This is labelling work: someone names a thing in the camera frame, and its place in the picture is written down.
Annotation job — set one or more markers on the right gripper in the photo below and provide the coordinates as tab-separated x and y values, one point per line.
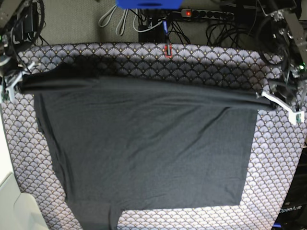
11	76

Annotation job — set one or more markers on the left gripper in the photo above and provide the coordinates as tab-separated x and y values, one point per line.
290	88

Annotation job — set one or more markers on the dark grey T-shirt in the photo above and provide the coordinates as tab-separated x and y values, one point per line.
120	143

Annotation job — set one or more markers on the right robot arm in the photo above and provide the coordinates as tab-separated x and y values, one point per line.
21	24

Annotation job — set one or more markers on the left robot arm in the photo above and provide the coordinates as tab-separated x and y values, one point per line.
288	34

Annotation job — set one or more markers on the fan-patterned table cloth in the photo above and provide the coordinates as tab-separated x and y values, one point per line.
275	152

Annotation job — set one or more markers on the black OpenArm box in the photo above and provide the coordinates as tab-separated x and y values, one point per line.
293	214

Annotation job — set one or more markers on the white plastic bin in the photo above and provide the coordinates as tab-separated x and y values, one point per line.
18	211

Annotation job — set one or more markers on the red and blue clamp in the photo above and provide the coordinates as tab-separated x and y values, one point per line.
168	45

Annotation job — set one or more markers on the black power strip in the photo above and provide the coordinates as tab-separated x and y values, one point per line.
206	14

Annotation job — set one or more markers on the blue mount plate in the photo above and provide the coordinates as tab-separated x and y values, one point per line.
149	4

